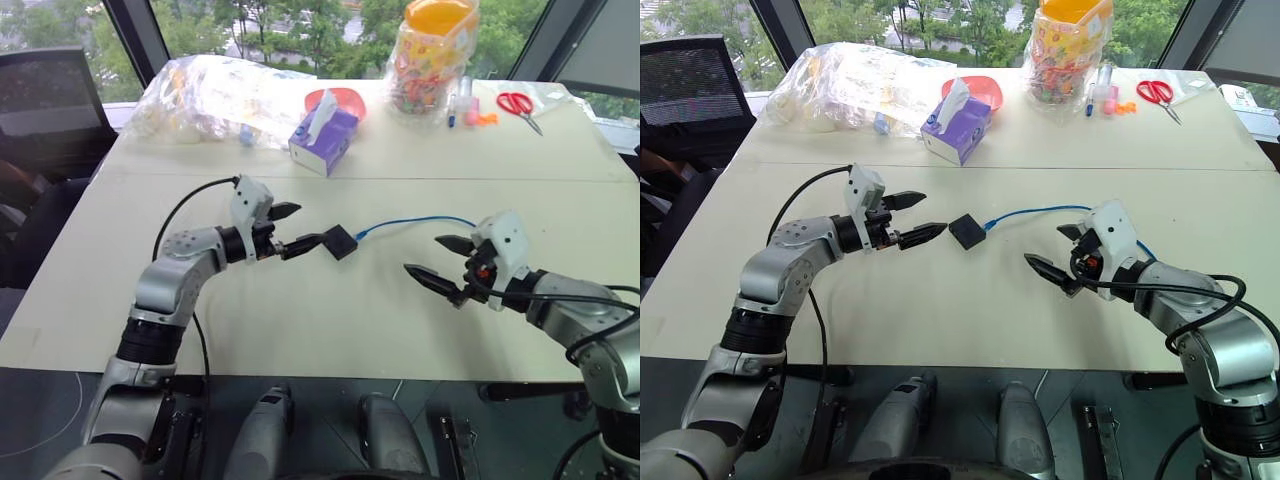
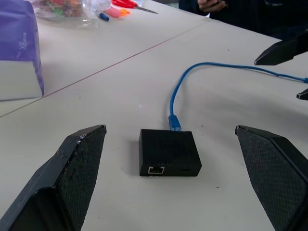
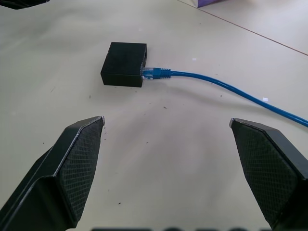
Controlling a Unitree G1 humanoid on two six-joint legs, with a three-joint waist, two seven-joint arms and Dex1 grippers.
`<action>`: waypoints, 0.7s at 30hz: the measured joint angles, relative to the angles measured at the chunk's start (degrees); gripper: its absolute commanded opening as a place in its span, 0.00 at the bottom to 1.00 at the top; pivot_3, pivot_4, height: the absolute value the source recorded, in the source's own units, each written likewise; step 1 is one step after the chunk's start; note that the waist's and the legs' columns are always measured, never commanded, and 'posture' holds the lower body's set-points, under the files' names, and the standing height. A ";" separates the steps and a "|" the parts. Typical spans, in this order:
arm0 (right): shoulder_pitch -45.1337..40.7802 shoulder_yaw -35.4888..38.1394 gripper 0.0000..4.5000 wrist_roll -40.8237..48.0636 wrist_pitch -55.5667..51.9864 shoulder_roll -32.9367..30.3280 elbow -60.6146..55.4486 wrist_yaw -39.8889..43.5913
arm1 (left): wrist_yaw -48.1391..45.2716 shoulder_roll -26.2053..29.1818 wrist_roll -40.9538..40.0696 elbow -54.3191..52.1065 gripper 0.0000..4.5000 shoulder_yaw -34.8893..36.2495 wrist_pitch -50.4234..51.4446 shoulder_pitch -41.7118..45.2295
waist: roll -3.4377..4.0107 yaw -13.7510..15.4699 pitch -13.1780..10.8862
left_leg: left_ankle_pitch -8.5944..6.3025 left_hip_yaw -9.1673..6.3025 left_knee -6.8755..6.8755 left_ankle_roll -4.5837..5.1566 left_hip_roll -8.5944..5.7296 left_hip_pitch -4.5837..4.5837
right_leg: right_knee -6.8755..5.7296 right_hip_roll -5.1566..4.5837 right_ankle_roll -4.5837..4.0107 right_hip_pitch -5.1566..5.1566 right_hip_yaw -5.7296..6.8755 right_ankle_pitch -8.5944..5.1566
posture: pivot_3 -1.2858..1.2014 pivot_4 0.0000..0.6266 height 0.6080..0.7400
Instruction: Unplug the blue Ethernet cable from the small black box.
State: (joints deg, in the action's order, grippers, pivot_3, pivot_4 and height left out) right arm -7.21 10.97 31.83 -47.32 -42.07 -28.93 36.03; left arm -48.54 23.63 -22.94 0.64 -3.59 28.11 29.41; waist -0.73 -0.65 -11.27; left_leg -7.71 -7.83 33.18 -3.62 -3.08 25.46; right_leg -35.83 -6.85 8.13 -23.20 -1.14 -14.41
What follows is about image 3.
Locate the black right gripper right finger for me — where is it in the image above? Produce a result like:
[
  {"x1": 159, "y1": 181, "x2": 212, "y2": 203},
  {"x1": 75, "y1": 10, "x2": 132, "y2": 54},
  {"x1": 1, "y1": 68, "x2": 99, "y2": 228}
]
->
[{"x1": 230, "y1": 117, "x2": 308, "y2": 231}]

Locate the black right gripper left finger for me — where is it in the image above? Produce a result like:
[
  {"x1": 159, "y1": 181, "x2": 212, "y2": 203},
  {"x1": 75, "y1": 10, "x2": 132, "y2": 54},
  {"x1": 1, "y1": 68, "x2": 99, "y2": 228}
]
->
[{"x1": 0, "y1": 115, "x2": 106, "y2": 231}]

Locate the black socket box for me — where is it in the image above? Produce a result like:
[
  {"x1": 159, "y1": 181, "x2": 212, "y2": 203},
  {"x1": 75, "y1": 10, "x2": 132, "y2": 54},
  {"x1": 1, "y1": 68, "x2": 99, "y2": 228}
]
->
[{"x1": 100, "y1": 41, "x2": 148, "y2": 88}]

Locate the black left gripper tip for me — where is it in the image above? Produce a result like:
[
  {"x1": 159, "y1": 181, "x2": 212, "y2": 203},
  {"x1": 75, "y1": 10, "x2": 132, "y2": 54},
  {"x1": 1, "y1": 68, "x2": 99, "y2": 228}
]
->
[{"x1": 0, "y1": 0, "x2": 50, "y2": 10}]

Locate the purple box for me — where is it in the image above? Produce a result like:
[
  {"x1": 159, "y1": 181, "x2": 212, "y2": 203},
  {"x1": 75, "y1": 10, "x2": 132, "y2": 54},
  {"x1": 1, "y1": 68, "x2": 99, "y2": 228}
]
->
[{"x1": 192, "y1": 0, "x2": 224, "y2": 8}]

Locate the blue Ethernet cable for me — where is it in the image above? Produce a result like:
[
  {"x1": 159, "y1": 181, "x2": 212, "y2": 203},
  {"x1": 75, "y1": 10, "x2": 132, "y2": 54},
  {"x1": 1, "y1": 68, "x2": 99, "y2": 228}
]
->
[{"x1": 141, "y1": 66, "x2": 308, "y2": 128}]

